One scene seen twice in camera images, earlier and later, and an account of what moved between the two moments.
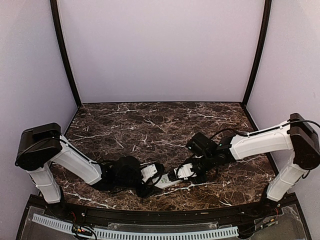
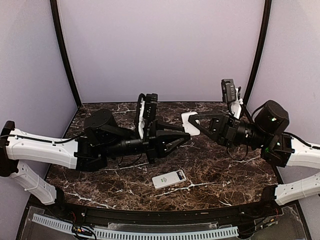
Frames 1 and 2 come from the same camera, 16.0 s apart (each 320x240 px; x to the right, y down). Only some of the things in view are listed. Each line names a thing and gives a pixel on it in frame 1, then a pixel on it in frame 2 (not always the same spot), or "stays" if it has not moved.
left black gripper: x=145 y=192 to x=154 y=144
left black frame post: x=58 y=26 stays
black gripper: x=148 y=172 to x=151 y=100
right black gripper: x=202 y=179 to x=223 y=128
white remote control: x=164 y=182 stays
